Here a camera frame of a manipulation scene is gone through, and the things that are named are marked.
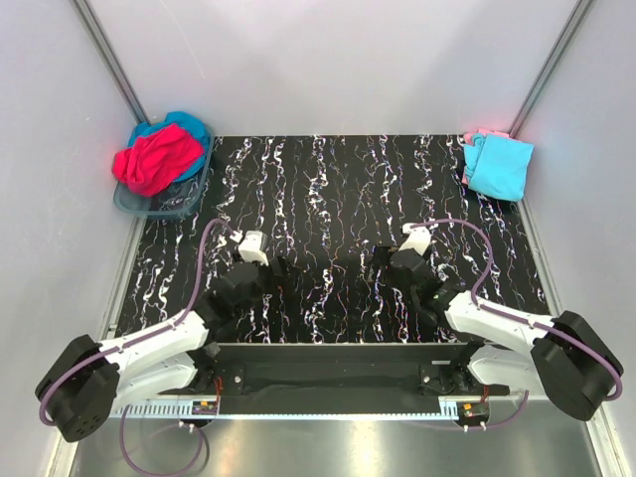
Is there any clear teal plastic bin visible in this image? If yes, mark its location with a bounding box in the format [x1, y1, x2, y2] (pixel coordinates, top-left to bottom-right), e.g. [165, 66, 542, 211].
[113, 124, 215, 221]

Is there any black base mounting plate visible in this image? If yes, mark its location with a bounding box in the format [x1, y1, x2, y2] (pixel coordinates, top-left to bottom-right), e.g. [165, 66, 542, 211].
[170, 344, 483, 419]

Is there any left aluminium corner post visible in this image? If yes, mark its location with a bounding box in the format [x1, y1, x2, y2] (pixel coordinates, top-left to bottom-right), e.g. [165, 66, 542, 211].
[71, 0, 150, 123]

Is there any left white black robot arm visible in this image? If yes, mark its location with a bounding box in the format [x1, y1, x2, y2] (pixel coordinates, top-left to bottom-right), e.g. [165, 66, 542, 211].
[35, 256, 288, 442]

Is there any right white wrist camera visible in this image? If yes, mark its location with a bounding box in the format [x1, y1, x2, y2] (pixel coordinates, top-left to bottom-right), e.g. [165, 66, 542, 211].
[398, 223, 431, 256]

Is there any red t shirt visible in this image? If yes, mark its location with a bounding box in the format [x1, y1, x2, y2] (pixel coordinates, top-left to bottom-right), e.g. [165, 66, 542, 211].
[112, 124, 205, 197]

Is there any folded light blue t shirt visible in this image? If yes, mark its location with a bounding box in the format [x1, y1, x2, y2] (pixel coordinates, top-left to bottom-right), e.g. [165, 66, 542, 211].
[467, 135, 535, 203]

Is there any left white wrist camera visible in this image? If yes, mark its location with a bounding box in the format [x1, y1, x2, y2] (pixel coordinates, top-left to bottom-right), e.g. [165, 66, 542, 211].
[238, 231, 269, 266]

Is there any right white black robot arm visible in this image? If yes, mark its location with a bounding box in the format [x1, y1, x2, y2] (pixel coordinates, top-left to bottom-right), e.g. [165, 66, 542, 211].
[371, 245, 624, 421]

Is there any blue crumpled t shirt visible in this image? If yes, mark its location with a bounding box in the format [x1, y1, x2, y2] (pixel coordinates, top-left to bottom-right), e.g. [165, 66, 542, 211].
[127, 111, 213, 183]

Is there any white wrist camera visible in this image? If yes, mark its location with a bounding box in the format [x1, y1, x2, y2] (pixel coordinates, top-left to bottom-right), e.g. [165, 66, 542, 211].
[398, 223, 431, 256]
[238, 231, 269, 266]

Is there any aluminium corner post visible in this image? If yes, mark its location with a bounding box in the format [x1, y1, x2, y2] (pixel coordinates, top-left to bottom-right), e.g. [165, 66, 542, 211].
[508, 0, 596, 137]
[71, 0, 150, 123]

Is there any white slotted cable duct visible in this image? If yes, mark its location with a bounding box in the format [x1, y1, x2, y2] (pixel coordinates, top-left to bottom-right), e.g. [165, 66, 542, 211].
[110, 398, 220, 419]

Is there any right aluminium corner post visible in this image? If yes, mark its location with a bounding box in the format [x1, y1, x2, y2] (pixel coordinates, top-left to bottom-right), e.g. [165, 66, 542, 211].
[508, 0, 596, 137]

